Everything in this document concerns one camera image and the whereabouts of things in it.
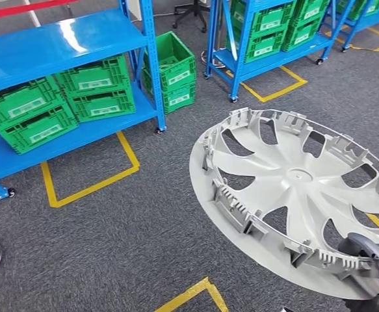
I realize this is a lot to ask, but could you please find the black office chair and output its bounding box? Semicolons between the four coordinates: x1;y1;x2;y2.
172;0;210;34

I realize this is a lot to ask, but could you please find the grey plastic wheel hubcap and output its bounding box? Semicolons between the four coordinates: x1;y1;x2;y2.
189;107;379;301

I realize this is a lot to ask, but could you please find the blue metal shelf rack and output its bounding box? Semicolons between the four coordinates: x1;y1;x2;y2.
205;0;346;103
319;0;379;53
0;0;167;200

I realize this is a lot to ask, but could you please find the chrome round stand base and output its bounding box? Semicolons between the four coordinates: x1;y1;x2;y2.
202;48;226;70

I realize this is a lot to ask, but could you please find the red barrier tape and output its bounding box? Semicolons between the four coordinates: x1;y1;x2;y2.
0;0;79;21

